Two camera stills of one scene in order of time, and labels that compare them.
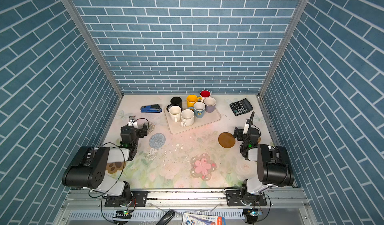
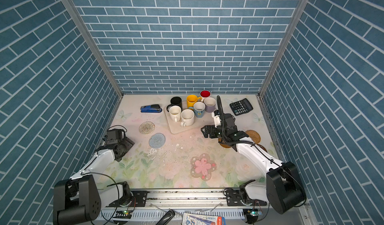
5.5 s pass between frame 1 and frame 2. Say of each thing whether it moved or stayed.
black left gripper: moved
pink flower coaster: stayed
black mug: stayed
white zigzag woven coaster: stayed
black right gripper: moved
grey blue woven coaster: stayed
